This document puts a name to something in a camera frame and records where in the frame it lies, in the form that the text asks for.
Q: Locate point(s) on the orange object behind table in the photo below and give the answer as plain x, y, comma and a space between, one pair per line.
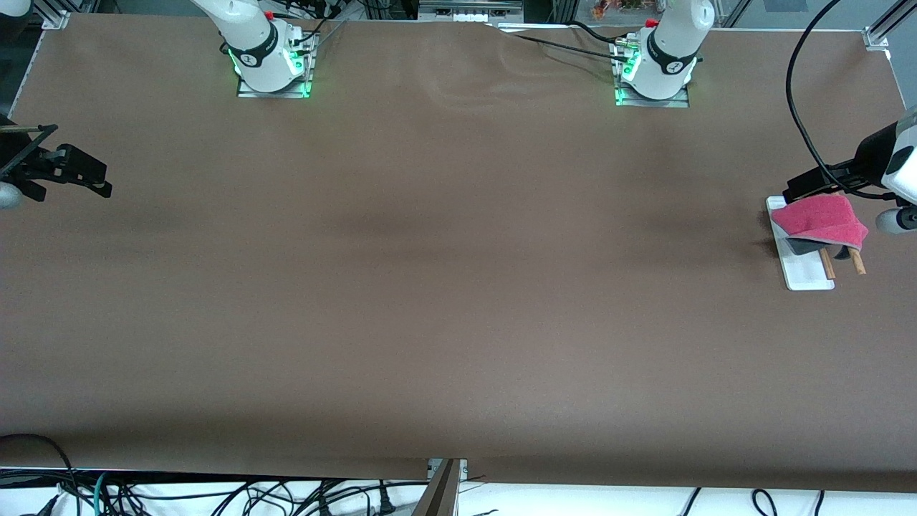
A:
609, 8

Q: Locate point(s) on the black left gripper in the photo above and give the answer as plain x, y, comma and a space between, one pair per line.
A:
867, 158

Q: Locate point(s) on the brown table cover sheet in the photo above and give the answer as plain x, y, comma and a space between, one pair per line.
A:
458, 287

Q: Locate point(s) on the aluminium frame profile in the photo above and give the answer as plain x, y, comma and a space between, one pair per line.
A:
892, 21
56, 16

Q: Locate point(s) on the grey device with white connectors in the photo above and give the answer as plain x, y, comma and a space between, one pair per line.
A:
469, 8

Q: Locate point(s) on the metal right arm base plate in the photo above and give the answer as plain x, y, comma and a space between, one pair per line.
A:
276, 94

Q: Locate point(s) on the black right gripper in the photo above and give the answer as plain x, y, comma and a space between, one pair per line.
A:
16, 161

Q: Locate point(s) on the pink towel with grey edge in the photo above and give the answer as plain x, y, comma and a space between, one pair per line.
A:
820, 215

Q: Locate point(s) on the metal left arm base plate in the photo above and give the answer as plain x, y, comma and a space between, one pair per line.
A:
670, 103

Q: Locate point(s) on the white rack with wooden bars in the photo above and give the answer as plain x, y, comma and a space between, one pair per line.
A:
806, 272

